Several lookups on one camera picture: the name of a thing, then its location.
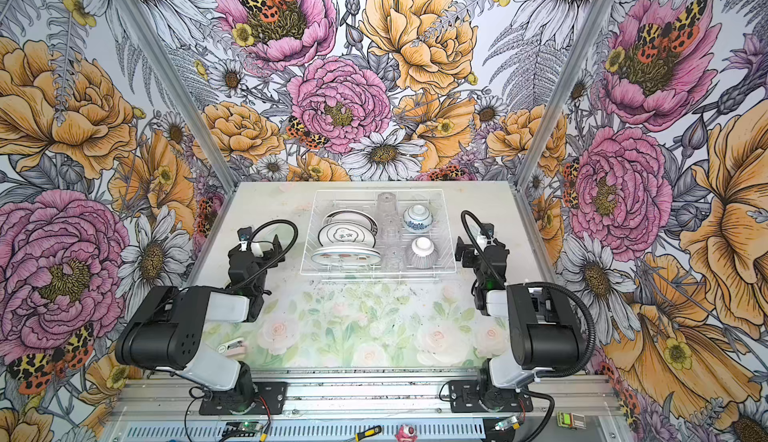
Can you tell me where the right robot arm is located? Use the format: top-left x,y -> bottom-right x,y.
448,238 -> 594,413

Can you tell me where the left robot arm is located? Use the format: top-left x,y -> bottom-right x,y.
115,236 -> 285,413

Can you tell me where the blue white porcelain bowl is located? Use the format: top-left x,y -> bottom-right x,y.
403,203 -> 433,233

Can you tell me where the pink round object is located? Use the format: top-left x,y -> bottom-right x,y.
395,424 -> 418,442

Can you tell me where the clear glass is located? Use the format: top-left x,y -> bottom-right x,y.
376,191 -> 398,228
380,225 -> 404,273

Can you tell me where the front clear glass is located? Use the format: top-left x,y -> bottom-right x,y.
380,225 -> 404,273

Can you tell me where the white wire dish rack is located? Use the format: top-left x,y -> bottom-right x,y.
301,188 -> 456,280

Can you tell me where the yellow handled screwdriver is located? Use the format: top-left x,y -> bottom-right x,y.
344,425 -> 383,442

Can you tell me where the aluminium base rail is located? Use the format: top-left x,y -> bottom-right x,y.
110,367 -> 620,422

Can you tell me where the rear clear glass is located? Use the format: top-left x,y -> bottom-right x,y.
376,191 -> 398,228

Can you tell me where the green red rimmed plate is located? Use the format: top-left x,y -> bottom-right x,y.
317,221 -> 376,248

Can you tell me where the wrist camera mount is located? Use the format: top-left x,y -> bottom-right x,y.
237,226 -> 263,257
475,223 -> 495,251

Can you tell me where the small green display device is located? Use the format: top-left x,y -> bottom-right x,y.
557,411 -> 586,430

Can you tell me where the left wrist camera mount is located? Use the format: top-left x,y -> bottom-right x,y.
237,226 -> 263,257

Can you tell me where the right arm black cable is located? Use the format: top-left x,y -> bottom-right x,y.
460,210 -> 598,378

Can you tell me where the white plate cloud emblem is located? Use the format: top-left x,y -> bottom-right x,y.
324,209 -> 379,235

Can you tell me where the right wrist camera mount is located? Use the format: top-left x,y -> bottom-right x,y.
475,223 -> 495,251

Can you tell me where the watermelon pattern plate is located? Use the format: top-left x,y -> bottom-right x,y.
311,244 -> 382,267

